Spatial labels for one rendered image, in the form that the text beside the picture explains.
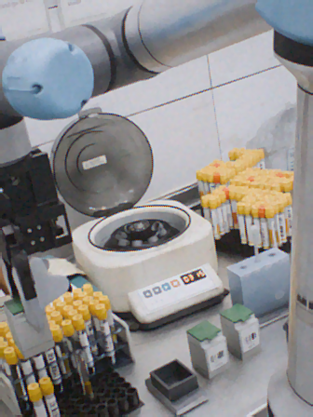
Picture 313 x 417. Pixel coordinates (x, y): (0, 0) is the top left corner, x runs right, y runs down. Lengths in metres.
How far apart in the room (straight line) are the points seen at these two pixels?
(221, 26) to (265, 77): 1.12
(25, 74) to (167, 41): 0.14
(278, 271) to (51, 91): 0.62
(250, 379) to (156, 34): 0.56
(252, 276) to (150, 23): 0.55
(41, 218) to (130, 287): 0.43
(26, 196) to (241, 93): 0.98
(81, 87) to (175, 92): 0.93
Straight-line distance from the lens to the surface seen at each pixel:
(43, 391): 0.94
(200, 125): 1.63
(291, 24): 0.37
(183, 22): 0.65
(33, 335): 0.86
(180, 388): 1.00
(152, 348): 1.14
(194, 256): 1.22
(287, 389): 0.55
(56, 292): 0.83
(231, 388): 1.03
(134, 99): 1.52
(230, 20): 0.62
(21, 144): 0.77
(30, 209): 0.80
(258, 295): 1.13
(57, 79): 0.64
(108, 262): 1.18
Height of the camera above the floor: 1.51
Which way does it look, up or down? 23 degrees down
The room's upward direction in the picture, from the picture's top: 10 degrees counter-clockwise
